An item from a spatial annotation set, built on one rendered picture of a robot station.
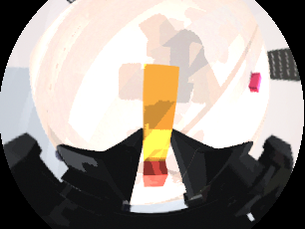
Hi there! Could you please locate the yellow bar with red block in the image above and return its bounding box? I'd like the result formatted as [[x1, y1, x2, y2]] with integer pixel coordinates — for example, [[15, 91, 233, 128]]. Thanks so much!
[[142, 64, 179, 187]]

